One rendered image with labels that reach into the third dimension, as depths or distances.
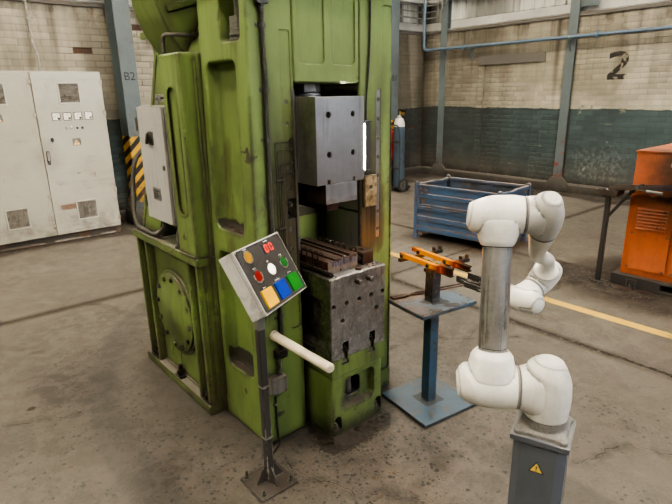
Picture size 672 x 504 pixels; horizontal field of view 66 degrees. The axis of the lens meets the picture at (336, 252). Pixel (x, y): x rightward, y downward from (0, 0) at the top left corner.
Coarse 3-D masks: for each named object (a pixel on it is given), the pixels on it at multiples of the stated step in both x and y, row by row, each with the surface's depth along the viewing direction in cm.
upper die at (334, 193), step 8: (304, 184) 256; (328, 184) 246; (336, 184) 248; (344, 184) 251; (352, 184) 255; (304, 192) 258; (312, 192) 253; (320, 192) 248; (328, 192) 246; (336, 192) 249; (344, 192) 252; (352, 192) 256; (312, 200) 254; (320, 200) 249; (328, 200) 247; (336, 200) 250; (344, 200) 254
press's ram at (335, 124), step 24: (336, 96) 237; (360, 96) 246; (312, 120) 234; (336, 120) 240; (360, 120) 249; (312, 144) 237; (336, 144) 243; (360, 144) 253; (312, 168) 241; (336, 168) 246; (360, 168) 256
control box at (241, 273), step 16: (272, 240) 223; (240, 256) 202; (256, 256) 210; (272, 256) 218; (288, 256) 227; (240, 272) 200; (288, 272) 223; (240, 288) 202; (256, 288) 202; (304, 288) 228; (256, 304) 201; (256, 320) 203
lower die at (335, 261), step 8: (312, 240) 291; (304, 248) 276; (312, 248) 276; (320, 248) 273; (336, 248) 275; (304, 256) 269; (320, 256) 266; (328, 256) 262; (336, 256) 262; (352, 256) 265; (320, 264) 260; (328, 264) 256; (336, 264) 259; (344, 264) 263; (352, 264) 267; (336, 272) 260
